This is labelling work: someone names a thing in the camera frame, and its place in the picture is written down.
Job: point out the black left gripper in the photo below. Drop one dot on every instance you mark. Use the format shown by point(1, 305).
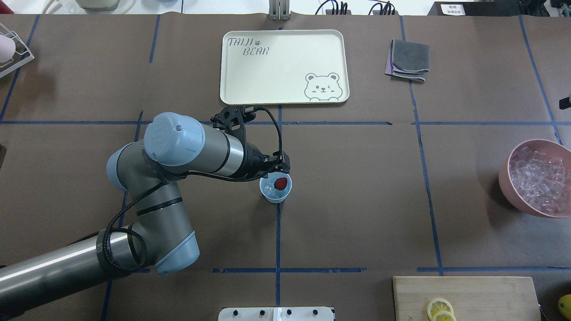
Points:
point(254, 161)

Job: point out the red strawberry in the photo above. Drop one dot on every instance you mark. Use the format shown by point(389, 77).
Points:
point(281, 183)

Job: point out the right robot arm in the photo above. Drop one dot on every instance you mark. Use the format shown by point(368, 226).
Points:
point(565, 103)

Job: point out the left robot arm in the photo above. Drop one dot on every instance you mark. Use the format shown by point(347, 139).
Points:
point(242, 144)

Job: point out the light blue plastic cup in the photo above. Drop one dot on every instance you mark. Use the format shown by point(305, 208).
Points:
point(280, 196)

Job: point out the clear ice cubes pile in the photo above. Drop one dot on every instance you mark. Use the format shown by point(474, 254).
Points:
point(543, 181)

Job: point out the white cup rack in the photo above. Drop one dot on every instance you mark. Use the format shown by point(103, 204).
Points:
point(22, 56)

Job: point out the cream bear tray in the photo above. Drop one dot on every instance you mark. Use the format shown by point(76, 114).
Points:
point(283, 67)

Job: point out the grey folded cloth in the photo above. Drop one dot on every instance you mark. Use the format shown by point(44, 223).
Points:
point(408, 60)

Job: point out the lemon slices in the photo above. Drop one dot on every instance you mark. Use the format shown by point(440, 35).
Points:
point(439, 309)

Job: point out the wooden cutting board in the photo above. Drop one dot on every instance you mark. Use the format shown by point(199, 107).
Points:
point(479, 298)

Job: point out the cream toaster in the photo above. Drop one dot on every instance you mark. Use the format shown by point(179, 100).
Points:
point(98, 5)

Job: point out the pink bowl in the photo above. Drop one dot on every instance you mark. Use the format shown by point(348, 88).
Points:
point(509, 191)

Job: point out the yellow lemon lower right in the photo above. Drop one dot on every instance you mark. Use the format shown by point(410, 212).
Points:
point(564, 306)

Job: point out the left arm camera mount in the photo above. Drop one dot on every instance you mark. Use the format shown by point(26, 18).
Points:
point(231, 118)

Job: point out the aluminium frame post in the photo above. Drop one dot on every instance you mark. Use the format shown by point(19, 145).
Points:
point(279, 10)

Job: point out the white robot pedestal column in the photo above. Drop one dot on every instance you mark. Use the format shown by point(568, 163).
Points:
point(304, 313)

